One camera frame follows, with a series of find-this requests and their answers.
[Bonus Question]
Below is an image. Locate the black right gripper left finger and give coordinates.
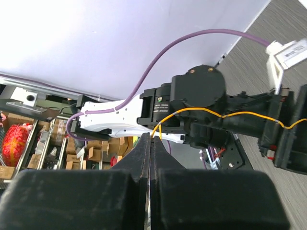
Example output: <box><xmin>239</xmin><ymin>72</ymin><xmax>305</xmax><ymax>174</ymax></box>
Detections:
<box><xmin>0</xmin><ymin>133</ymin><xmax>151</xmax><ymax>230</ymax></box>

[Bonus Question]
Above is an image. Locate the orange cable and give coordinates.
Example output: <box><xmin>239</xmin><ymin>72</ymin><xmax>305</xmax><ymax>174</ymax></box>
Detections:
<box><xmin>151</xmin><ymin>107</ymin><xmax>307</xmax><ymax>140</ymax></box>

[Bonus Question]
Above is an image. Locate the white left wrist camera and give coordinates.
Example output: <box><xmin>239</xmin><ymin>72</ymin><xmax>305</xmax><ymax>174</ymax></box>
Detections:
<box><xmin>266</xmin><ymin>38</ymin><xmax>307</xmax><ymax>95</ymax></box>

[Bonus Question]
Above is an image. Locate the red shelf bag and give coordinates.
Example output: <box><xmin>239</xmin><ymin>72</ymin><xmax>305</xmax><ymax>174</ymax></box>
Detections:
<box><xmin>2</xmin><ymin>123</ymin><xmax>30</xmax><ymax>167</ymax></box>

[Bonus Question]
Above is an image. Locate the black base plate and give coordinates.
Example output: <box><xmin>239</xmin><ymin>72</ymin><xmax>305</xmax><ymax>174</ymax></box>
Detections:
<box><xmin>199</xmin><ymin>136</ymin><xmax>255</xmax><ymax>171</ymax></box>

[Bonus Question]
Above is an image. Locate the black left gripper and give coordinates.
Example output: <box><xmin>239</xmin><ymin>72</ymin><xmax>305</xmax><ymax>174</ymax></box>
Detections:
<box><xmin>259</xmin><ymin>85</ymin><xmax>307</xmax><ymax>174</ymax></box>

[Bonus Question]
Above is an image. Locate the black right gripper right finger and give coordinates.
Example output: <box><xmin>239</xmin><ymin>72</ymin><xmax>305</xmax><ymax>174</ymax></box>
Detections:
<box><xmin>150</xmin><ymin>137</ymin><xmax>290</xmax><ymax>230</ymax></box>

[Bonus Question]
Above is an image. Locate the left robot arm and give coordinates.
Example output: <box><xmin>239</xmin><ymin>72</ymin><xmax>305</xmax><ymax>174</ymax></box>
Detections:
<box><xmin>70</xmin><ymin>65</ymin><xmax>307</xmax><ymax>174</ymax></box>

